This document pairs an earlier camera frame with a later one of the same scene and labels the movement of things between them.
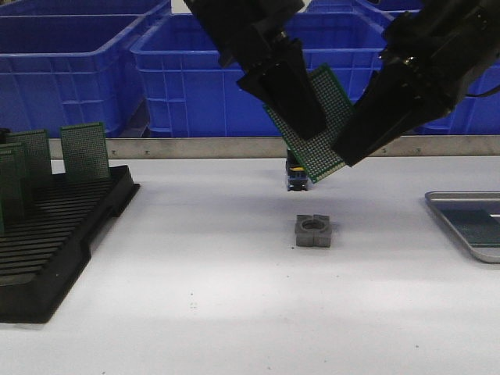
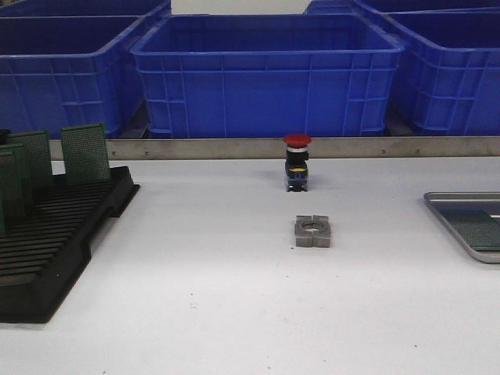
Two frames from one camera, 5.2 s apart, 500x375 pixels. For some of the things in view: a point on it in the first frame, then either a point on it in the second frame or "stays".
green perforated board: x=477 y=226 stays
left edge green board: x=5 y=193 stays
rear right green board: x=85 y=154 stays
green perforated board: x=318 y=155 → x=480 y=230
